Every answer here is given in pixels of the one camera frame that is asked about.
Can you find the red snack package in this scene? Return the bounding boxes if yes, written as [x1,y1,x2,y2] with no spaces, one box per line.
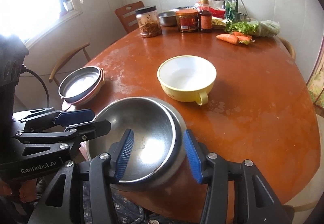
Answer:
[209,7,225,18]

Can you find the carrot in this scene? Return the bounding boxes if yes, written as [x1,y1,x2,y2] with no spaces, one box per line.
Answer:
[231,32,254,45]
[216,34,239,45]

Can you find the red lidded sauce jar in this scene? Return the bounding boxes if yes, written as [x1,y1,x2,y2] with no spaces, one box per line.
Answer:
[175,9,198,33]

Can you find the clear jar black lid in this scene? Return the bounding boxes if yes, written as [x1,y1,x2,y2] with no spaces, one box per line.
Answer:
[135,5,162,38]

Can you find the large steel basin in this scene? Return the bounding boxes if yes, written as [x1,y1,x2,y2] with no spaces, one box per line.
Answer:
[85,97,189,193]

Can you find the rear carrot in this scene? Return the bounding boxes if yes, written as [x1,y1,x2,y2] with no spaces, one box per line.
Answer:
[231,32,254,45]

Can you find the yellow white ceramic bowl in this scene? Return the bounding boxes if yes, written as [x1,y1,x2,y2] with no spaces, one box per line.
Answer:
[157,55,217,106]

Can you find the clear plastic bottle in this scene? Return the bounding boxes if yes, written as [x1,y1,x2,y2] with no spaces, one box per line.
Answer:
[224,0,237,21]

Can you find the hello kitty door curtain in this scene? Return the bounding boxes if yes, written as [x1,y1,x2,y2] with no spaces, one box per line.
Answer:
[307,40,324,110]

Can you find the bag of green vegetables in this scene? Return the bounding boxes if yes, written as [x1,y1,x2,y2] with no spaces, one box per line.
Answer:
[224,20,281,38]

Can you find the steel pan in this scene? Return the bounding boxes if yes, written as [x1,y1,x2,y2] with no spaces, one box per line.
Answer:
[58,66,102,103]

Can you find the front carrot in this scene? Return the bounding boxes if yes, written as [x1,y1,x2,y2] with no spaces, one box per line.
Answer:
[216,34,239,45]

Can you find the red slatted wooden chair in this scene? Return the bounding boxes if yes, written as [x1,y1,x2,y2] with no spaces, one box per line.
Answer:
[115,1,144,34]

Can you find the far wooden chair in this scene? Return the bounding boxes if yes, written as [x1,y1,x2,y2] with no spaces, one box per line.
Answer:
[276,36,296,61]

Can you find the person's left hand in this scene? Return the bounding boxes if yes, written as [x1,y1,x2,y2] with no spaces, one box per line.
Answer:
[0,179,37,203]

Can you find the black cable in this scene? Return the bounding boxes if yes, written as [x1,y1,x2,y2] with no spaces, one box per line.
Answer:
[21,64,50,108]

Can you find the curved back wooden chair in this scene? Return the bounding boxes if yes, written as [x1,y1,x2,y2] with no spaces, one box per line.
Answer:
[48,42,91,86]

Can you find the steel bowl at back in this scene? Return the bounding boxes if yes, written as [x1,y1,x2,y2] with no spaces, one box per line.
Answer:
[158,10,177,27]

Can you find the dark sauce bottle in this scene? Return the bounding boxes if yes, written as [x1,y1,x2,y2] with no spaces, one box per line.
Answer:
[198,0,213,33]

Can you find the red plastic bear plate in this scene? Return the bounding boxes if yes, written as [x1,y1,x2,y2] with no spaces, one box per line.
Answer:
[62,68,106,110]

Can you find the small steel bowl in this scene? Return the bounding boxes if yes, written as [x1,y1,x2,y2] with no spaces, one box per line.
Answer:
[87,96,183,184]

